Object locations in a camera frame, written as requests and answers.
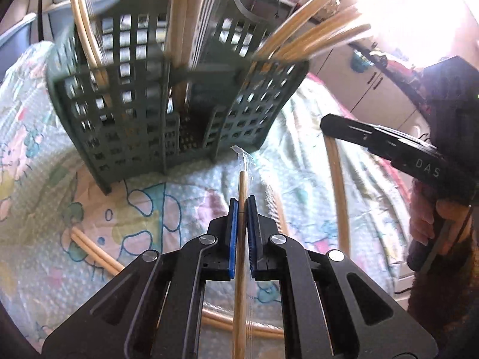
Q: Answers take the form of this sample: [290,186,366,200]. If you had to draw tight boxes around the white kitchen cabinets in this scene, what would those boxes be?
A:
[310,40,432,130]

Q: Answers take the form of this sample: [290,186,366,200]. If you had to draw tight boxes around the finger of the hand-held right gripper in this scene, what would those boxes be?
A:
[321,113,398,162]

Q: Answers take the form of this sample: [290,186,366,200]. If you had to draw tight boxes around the blue hanging pouch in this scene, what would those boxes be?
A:
[349,50,371,72]

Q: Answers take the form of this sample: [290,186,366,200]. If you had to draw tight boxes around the printed cartoon tablecloth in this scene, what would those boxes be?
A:
[0,41,412,356]

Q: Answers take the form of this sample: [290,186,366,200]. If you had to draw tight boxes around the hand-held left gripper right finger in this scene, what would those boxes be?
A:
[245,195,439,359]

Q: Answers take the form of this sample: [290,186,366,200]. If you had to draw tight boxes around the person's right hand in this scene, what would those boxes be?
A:
[409,180,471,254]

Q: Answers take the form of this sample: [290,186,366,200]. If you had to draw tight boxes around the green plastic utensil basket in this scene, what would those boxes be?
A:
[45,0,310,195]

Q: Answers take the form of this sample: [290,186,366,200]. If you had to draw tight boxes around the person's right forearm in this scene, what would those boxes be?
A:
[406,232,479,349]

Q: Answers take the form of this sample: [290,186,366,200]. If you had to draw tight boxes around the blue plastic storage drawer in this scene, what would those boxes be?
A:
[0,12,39,50]

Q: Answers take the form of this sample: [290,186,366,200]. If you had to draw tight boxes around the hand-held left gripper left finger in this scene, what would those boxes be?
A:
[41,198,240,359]

